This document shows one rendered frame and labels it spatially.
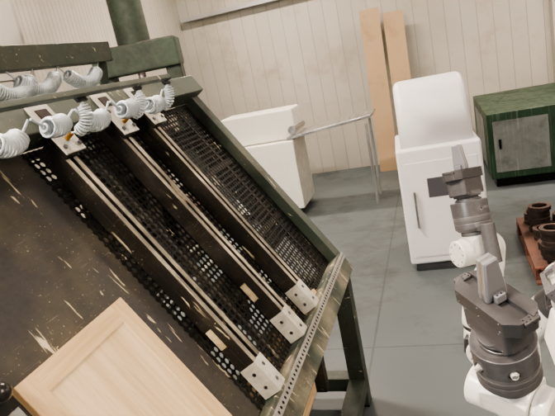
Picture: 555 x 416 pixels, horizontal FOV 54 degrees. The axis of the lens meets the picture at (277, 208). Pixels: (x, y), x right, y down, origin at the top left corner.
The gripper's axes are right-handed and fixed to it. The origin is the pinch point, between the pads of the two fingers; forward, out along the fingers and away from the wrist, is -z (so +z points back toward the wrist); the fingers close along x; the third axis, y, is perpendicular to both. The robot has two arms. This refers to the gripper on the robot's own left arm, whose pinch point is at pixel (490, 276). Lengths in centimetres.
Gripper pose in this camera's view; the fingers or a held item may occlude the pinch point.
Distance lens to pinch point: 74.2
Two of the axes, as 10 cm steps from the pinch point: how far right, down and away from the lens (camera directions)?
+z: 3.3, 8.2, 4.6
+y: 8.7, -4.6, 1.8
